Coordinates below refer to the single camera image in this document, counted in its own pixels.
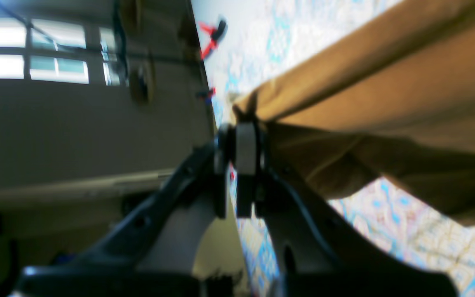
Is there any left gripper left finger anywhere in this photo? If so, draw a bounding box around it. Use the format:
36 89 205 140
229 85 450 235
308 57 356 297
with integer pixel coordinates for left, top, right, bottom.
11 124 235 297

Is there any red black clamp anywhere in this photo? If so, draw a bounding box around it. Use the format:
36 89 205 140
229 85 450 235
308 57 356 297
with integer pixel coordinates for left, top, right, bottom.
199 18 228 61

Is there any orange black spring clamp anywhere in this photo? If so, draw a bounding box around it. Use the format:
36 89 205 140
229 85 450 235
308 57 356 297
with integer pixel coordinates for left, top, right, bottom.
196 87 216 105

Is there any patterned tablecloth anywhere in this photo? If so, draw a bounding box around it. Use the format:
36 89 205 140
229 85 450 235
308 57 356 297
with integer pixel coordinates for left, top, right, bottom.
191 0 475 297

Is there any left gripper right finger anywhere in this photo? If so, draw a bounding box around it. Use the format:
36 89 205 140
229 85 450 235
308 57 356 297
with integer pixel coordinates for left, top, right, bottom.
235 123 458 297

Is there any brown t-shirt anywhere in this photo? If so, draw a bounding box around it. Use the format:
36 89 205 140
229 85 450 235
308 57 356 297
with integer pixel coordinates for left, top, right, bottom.
233 0 475 226

